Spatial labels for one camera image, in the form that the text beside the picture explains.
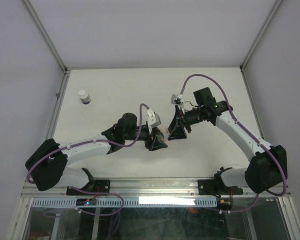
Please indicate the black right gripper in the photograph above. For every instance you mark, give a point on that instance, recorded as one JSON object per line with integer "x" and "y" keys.
{"x": 177, "y": 125}

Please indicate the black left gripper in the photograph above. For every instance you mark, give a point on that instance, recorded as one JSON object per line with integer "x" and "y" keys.
{"x": 154, "y": 144}

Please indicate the clear bottle orange pills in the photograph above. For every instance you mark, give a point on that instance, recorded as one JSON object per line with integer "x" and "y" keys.
{"x": 166, "y": 133}

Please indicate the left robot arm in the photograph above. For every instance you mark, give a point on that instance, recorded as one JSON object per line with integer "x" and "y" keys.
{"x": 49, "y": 165}

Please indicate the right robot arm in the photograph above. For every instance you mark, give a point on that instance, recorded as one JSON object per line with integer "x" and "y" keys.
{"x": 267, "y": 163}

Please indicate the white cap pill bottle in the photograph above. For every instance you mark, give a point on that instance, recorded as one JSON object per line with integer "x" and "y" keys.
{"x": 84, "y": 97}

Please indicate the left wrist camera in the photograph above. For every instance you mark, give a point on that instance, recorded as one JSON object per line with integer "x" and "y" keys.
{"x": 153, "y": 119}

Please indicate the aluminium frame rail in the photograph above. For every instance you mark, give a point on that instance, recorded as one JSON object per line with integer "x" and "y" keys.
{"x": 135, "y": 187}

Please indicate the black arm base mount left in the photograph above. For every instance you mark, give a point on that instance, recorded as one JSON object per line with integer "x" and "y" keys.
{"x": 94, "y": 186}

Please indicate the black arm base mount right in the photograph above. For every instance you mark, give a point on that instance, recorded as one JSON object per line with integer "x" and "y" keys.
{"x": 216, "y": 188}

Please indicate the grey slotted cable duct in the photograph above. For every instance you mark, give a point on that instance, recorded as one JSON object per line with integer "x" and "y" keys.
{"x": 128, "y": 202}

